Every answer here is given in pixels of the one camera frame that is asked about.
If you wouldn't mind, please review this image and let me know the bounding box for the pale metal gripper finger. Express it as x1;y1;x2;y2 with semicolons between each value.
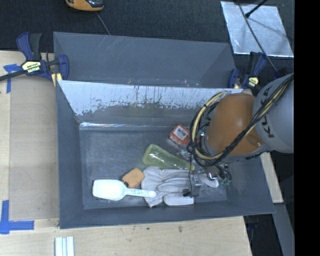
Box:
190;174;202;198

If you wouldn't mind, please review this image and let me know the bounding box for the white work glove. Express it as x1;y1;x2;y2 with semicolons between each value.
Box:
140;166;220;208

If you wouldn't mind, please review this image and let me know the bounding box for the yellow clear plastic bottle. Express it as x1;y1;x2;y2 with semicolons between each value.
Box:
142;143;196;172

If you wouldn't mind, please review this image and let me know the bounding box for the red packet with barcode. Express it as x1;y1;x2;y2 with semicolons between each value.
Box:
166;124;192;153

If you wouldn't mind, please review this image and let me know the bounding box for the orange sponge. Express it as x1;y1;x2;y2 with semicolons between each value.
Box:
121;167;146;189

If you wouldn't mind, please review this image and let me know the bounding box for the white plastic scoop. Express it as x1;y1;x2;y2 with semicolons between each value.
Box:
92;179;158;202

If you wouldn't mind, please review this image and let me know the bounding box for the grey metal bin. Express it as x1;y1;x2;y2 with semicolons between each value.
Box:
52;31;276;230

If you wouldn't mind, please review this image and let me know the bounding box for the pale wood board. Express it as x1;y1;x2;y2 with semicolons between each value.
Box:
8;73;61;222

